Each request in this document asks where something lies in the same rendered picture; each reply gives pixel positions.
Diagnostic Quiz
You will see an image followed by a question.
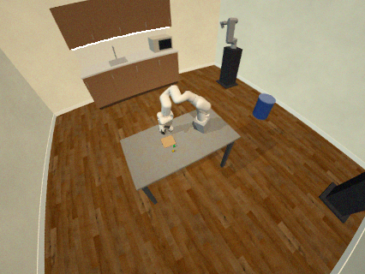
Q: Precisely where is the tan mat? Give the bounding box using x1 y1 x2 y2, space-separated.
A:
161 135 176 148

